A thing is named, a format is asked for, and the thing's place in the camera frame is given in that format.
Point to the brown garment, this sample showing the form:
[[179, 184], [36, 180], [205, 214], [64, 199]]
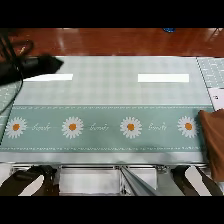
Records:
[[213, 143]]

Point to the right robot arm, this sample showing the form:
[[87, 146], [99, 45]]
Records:
[[186, 181]]

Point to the white garment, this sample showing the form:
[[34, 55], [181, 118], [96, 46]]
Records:
[[218, 100]]

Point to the silver frame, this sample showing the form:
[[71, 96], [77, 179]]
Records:
[[137, 184]]

